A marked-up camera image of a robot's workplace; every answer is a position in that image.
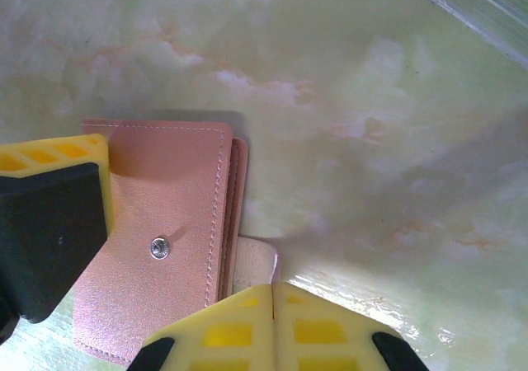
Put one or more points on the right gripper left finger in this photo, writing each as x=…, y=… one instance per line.
x=231, y=334

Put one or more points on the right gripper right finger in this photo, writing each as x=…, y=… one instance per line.
x=326, y=334

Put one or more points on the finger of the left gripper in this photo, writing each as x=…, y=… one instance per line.
x=49, y=222

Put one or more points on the aluminium frame side rail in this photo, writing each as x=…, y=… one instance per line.
x=486, y=12

